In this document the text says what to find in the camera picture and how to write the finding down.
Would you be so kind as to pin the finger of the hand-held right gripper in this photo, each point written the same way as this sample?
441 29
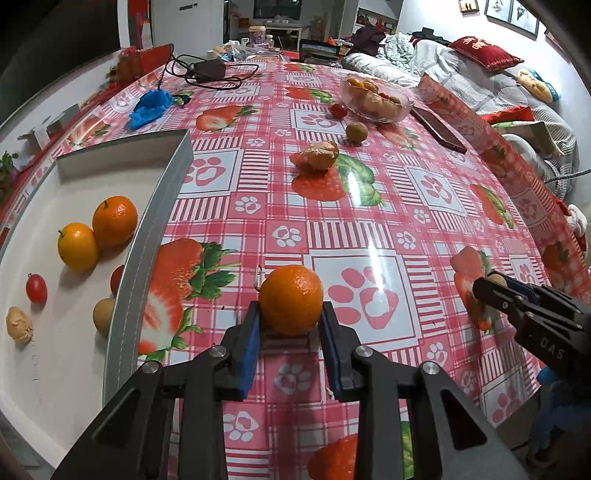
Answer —
545 293
494 295

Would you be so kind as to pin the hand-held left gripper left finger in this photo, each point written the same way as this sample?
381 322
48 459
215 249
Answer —
247 355

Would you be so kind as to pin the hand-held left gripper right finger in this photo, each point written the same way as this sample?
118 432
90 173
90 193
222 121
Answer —
333 355

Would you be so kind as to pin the small tan fruit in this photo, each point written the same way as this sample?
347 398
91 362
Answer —
496 279

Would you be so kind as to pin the large textured orange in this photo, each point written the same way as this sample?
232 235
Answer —
291 299

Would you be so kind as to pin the brown round fruit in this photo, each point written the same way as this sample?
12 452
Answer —
356 132
102 316

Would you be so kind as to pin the red cherry tomato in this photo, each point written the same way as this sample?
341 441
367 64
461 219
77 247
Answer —
339 110
36 288
117 279

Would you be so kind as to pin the orange mandarin with stem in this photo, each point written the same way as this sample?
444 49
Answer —
115 221

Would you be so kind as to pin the shallow white tray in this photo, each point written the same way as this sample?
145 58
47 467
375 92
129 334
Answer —
55 369

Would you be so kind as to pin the smooth yellow orange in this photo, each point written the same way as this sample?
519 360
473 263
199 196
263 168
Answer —
77 247

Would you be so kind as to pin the tan walnut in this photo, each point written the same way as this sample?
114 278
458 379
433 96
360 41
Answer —
18 325

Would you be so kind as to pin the person's blue clothing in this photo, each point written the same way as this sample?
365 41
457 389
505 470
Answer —
558 415

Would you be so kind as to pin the red white plush toy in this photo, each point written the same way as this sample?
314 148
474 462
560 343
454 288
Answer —
577 226

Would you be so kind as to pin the strawberry print tablecloth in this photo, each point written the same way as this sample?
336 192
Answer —
415 221

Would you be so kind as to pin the dark smartphone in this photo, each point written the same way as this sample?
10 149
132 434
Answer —
438 129

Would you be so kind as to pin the walnut on table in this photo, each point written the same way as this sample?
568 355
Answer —
318 156

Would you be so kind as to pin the clear glass bowl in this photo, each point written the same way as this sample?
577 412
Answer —
401 110

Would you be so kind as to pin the tan and blue plush toy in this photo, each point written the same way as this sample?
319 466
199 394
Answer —
538 85

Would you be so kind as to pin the grey sofa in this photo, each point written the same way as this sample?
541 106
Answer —
461 78

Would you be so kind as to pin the heap of small mandarins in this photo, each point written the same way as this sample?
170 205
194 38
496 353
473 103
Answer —
374 97

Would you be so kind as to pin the red embroidered pillow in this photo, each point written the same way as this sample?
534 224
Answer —
485 53

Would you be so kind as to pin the blue cloth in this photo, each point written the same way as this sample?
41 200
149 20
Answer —
150 108

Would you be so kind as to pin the grey striped blanket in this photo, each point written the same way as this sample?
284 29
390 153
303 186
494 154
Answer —
399 46

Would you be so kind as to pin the dark clothes pile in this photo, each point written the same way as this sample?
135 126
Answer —
369 39

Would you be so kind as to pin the black power adapter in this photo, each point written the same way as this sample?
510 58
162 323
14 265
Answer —
208 70

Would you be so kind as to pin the small framed picture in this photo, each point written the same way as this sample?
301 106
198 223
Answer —
468 5

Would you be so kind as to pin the small cardboard box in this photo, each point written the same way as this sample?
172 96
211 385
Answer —
51 129

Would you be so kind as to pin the black rectangular box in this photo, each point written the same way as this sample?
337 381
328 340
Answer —
321 50

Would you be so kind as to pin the green potted plant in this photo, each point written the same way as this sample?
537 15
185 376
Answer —
5 168

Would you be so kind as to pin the clear plastic bag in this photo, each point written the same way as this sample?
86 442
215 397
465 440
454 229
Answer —
233 50

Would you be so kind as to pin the stack of red gift boxes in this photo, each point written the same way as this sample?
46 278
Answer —
154 57

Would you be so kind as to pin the white dining table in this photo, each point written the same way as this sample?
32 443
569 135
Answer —
281 28

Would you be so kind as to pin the framed wall picture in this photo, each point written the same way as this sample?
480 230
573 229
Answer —
498 9
525 17

